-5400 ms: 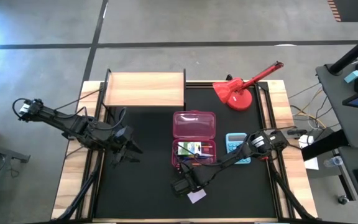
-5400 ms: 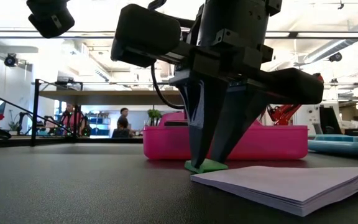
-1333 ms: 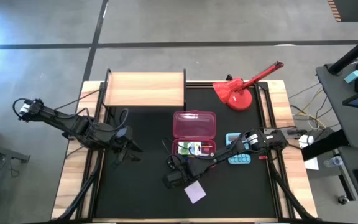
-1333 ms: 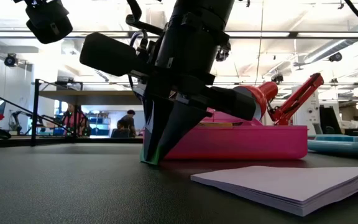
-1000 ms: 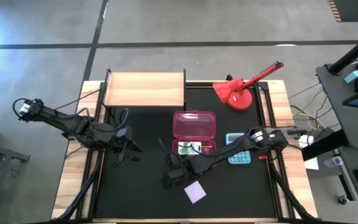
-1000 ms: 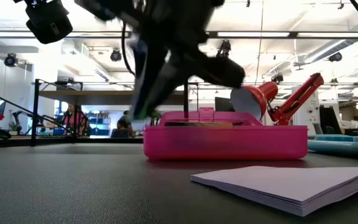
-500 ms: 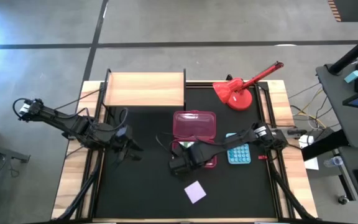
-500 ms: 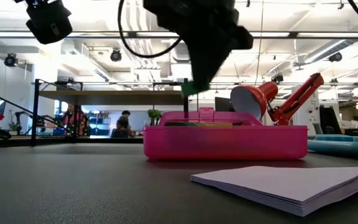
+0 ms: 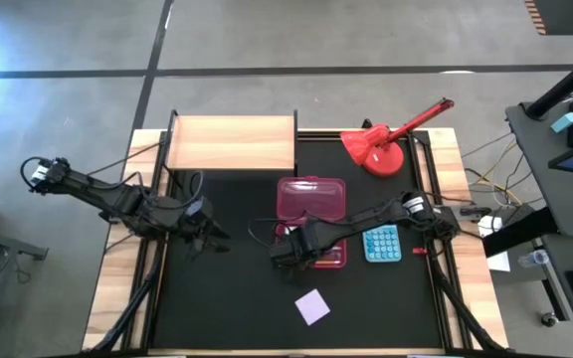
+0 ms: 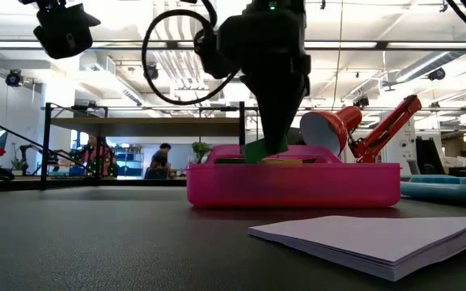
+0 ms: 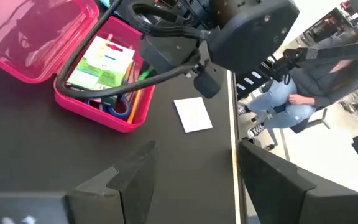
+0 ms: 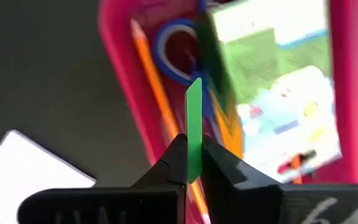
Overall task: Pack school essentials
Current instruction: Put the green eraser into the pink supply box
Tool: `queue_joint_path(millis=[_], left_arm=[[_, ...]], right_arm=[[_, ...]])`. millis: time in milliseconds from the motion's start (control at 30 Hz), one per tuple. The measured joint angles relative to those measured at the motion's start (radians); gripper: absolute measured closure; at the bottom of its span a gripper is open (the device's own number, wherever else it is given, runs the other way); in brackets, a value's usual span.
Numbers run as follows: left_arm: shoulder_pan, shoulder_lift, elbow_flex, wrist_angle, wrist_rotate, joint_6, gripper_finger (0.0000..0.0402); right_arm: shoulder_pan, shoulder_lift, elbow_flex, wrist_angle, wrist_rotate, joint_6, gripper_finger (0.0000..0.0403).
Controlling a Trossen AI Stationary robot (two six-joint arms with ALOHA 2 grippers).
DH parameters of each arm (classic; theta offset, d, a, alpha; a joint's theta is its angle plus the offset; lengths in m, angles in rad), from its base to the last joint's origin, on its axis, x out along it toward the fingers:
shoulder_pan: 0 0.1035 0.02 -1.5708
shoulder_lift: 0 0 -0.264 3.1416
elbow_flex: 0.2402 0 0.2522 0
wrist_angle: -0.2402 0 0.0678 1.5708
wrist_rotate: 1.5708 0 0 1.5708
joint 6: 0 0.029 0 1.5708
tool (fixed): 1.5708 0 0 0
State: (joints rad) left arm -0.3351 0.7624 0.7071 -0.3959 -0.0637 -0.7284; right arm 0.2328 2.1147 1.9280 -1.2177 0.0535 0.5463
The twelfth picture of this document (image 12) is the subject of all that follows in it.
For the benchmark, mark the green eraser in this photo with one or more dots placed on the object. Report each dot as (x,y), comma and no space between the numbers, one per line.
(194,124)

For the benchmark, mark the orange pencil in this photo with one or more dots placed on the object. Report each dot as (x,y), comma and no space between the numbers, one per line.
(156,81)

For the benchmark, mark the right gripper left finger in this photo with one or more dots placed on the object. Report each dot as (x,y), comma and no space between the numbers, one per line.
(135,205)

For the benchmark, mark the pink translucent pencil case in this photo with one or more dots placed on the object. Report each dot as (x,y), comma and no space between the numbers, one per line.
(120,62)

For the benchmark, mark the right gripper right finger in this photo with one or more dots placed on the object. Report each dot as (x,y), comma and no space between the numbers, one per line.
(259,202)

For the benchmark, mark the green and white crayon box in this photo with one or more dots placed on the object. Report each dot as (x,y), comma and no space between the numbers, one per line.
(291,109)

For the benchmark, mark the white sticky note pad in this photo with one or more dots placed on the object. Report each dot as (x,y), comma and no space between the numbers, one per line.
(26,174)

